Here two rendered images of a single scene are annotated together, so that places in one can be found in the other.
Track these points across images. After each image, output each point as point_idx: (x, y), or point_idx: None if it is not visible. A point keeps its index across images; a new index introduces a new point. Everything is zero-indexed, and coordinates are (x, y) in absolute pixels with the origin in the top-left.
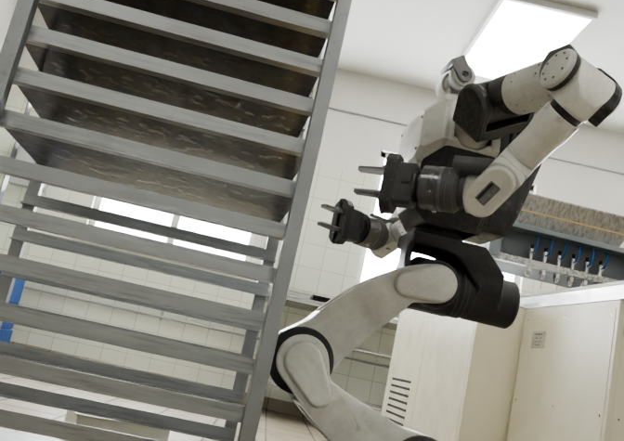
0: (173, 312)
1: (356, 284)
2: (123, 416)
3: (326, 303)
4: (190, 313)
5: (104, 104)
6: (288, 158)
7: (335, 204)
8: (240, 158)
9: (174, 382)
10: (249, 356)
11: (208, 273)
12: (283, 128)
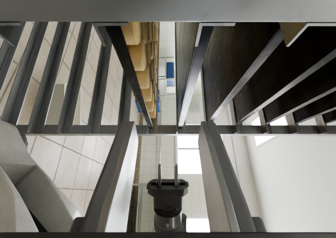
0: (71, 69)
1: (75, 213)
2: (5, 60)
3: (45, 177)
4: (74, 83)
5: None
6: (190, 39)
7: (182, 179)
8: (182, 36)
9: (25, 84)
10: (41, 131)
11: (104, 88)
12: (232, 66)
